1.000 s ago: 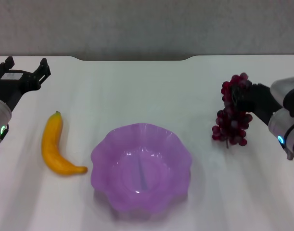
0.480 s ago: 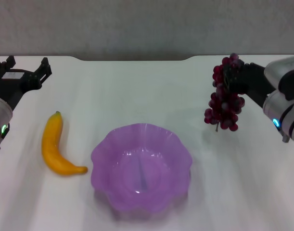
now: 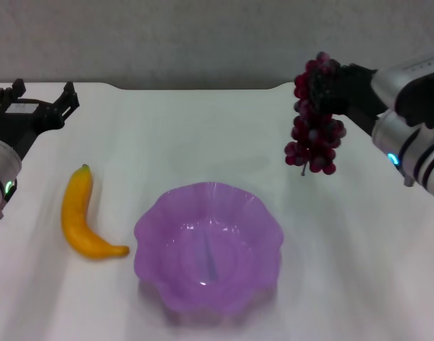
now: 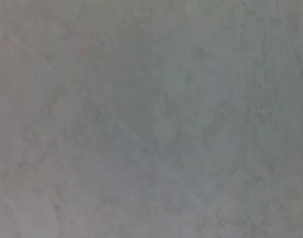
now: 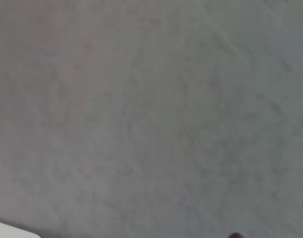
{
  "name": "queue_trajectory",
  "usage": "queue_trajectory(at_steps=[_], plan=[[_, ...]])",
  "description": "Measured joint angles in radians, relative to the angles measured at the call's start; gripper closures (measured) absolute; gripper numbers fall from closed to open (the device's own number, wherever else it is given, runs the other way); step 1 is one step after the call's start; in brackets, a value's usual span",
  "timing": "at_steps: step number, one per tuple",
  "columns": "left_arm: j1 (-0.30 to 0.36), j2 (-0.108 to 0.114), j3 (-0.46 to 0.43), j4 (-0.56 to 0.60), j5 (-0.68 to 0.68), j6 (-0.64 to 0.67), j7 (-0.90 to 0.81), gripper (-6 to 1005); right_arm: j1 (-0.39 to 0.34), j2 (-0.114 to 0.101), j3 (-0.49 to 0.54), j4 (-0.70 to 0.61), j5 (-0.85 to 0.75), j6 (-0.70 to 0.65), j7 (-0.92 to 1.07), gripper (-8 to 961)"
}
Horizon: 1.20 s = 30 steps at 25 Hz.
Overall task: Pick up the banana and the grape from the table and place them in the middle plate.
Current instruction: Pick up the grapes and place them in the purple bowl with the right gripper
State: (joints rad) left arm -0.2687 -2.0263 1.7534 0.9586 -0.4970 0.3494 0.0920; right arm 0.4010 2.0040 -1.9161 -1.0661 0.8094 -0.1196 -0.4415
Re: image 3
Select dark red grape bunch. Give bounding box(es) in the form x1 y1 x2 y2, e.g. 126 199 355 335
284 51 347 177

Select yellow banana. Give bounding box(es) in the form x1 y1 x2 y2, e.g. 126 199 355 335
61 163 131 259

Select purple translucent scalloped bowl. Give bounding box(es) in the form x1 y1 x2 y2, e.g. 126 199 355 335
134 181 285 315

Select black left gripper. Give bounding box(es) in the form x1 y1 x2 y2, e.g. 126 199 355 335
0 79 80 163

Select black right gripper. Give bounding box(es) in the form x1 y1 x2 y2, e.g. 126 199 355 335
308 59 385 133

